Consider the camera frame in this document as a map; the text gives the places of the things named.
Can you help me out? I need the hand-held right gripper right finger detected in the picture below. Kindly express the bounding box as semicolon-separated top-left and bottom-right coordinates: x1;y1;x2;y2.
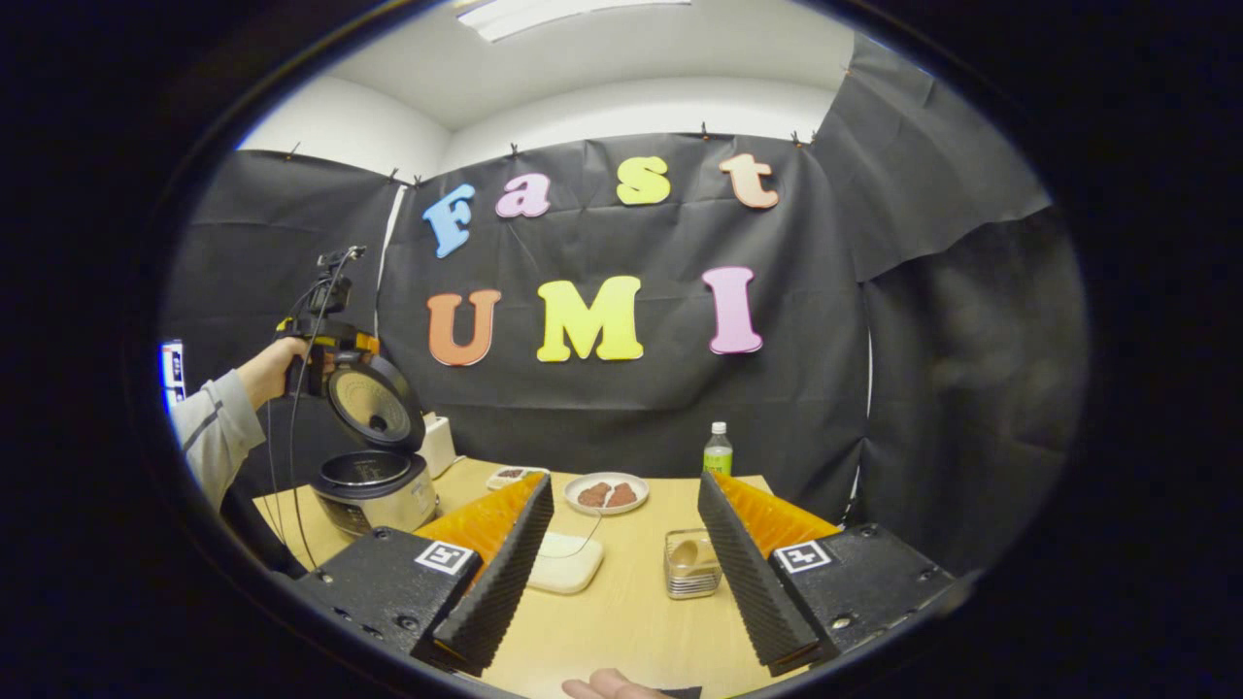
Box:
697;471;962;678

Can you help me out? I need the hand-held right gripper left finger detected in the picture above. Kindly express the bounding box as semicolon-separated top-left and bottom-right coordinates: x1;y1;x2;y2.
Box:
296;473;554;678

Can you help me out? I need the clear wire chopstick holder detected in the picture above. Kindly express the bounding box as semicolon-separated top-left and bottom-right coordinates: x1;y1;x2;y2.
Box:
664;528;723;601

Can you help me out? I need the black and silver rice cooker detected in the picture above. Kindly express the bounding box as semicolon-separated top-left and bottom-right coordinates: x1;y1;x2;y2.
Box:
311;351;440;540

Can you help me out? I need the white toaster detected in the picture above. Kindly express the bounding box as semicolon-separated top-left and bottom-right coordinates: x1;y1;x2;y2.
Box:
420;413;457;479

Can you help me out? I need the white round plate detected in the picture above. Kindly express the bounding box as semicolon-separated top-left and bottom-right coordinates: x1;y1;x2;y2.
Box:
564;472;650;516

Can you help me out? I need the computer monitor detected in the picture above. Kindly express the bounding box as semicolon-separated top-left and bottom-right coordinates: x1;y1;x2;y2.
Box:
160;340;187;409

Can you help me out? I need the black backdrop cloth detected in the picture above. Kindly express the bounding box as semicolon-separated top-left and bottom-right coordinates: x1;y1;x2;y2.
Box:
160;34;1089;574

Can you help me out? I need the ceiling light panel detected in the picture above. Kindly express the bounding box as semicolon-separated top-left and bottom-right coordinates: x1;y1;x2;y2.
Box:
454;0;692;44

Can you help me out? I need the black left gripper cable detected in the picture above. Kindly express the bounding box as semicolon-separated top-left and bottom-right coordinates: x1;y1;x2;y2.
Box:
267;248;355;569

